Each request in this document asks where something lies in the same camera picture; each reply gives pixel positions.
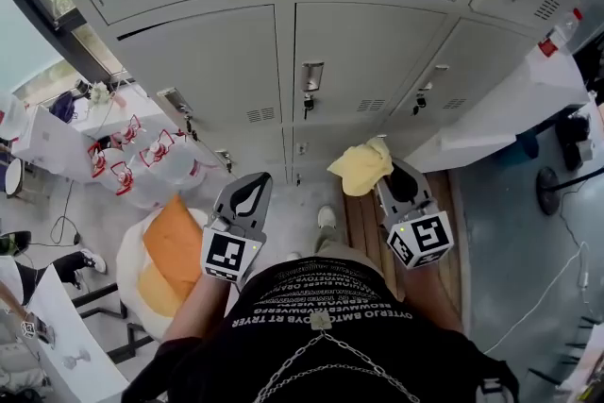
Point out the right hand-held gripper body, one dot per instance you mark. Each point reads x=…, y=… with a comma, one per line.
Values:
x=424, y=236

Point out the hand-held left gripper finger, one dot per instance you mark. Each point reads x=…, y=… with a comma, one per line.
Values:
x=238, y=193
x=259, y=200

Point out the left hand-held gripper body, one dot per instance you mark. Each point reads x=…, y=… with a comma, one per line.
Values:
x=224, y=252

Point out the yellow cloth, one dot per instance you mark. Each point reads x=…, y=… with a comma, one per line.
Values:
x=361, y=165

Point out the grey metal locker cabinet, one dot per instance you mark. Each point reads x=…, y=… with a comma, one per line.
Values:
x=198, y=61

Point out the grey metal locker door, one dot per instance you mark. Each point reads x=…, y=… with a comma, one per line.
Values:
x=373, y=42

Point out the person's right forearm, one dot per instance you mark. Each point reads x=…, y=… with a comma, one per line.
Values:
x=434, y=302

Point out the person's left forearm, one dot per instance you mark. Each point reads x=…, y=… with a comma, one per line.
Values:
x=196, y=307

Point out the wooden slat platform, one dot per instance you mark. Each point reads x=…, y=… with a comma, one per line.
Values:
x=363, y=222

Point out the large orange cushion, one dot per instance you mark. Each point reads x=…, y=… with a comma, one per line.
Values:
x=172, y=240

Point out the white sneaker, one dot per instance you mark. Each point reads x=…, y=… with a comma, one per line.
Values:
x=326, y=217
x=292, y=257

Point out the round yellow cushion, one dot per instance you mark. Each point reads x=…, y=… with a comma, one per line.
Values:
x=156, y=292

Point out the khaki trousers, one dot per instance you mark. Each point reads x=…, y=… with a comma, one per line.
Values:
x=330, y=243

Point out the white beanbag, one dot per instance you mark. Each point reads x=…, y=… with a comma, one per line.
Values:
x=129, y=250

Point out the teal bin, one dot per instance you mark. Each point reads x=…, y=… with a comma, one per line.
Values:
x=521, y=148

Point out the white table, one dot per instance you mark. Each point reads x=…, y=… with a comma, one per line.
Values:
x=71, y=335
x=509, y=108

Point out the black printed t-shirt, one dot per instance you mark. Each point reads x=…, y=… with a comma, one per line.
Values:
x=330, y=358

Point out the black bag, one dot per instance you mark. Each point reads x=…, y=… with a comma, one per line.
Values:
x=573, y=141

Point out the white flowers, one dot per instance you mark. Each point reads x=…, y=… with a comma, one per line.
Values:
x=98, y=94

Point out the glass goblet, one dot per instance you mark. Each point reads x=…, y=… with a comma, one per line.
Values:
x=75, y=359

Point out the black metal rack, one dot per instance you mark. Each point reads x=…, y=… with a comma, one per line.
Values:
x=575, y=354

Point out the purple bag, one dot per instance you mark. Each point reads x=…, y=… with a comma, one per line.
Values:
x=63, y=106

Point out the rack of dark clothes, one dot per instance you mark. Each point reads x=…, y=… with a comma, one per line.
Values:
x=592, y=75

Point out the clear bottle red label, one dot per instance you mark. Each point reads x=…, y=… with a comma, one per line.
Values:
x=559, y=33

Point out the round white stool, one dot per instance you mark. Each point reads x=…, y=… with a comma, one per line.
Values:
x=14, y=174

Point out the white bag red label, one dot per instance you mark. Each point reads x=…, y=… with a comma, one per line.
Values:
x=11, y=115

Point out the black metal frame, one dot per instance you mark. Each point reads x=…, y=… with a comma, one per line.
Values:
x=108, y=311

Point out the black pedestal fan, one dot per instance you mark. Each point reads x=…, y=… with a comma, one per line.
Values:
x=548, y=191

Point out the black window frame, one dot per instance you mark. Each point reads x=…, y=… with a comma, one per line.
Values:
x=52, y=28

